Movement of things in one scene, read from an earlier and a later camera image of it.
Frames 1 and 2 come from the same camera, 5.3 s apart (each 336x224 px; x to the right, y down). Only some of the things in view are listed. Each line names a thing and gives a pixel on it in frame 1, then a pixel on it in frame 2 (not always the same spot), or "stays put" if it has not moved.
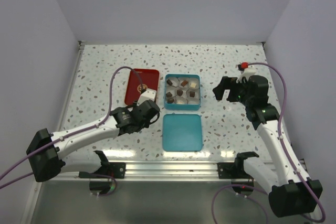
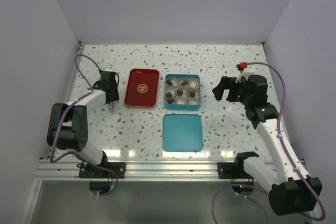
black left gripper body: x=146 y=125 -> x=115 y=96
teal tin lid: x=182 y=132 stays put
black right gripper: x=226 y=83 stays put
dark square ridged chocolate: x=179 y=92 stays put
